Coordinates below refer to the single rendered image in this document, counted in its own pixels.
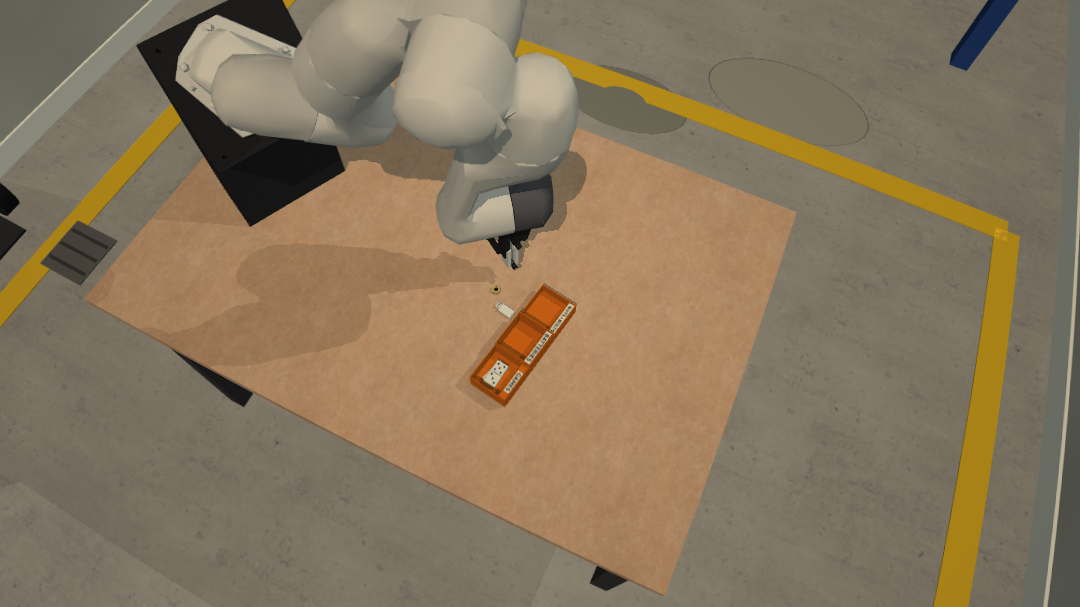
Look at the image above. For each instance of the grey usb stick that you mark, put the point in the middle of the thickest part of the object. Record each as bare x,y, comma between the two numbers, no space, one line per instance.
503,309

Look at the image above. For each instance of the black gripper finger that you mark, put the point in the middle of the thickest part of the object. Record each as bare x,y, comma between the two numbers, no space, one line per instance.
503,248
515,239

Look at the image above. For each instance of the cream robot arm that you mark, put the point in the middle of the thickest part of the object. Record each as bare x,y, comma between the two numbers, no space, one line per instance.
457,86

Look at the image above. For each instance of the orange three-compartment bin rack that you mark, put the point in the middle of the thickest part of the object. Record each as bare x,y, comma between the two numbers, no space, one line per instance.
524,342

